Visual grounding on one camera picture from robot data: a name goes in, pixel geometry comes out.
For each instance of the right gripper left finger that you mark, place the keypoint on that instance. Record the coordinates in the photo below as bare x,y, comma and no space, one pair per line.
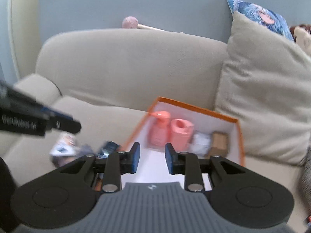
129,160

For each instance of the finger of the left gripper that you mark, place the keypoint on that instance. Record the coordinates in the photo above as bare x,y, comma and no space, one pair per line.
61,121

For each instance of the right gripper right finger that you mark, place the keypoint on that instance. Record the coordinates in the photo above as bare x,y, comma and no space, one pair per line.
178,163

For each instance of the pink plastic cup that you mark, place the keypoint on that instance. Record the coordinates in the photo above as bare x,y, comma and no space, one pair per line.
180,134

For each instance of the small brown cardboard box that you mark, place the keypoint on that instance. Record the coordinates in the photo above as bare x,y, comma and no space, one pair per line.
219,144

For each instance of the dark blue small packet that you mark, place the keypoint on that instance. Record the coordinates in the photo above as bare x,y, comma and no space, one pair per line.
106,149

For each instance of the orange cardboard box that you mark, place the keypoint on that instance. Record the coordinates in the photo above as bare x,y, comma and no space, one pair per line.
125,126

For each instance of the white orange packet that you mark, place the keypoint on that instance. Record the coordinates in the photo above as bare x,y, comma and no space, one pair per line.
65,146

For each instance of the beige cushion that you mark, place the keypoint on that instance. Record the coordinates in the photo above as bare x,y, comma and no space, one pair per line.
265,84

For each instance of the pink ball massage stick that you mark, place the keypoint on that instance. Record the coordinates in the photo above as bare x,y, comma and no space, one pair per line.
132,22

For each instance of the blue patterned pillow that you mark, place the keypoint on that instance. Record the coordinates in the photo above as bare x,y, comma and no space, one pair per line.
262,16

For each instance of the plush toy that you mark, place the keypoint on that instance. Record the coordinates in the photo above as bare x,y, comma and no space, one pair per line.
302,37

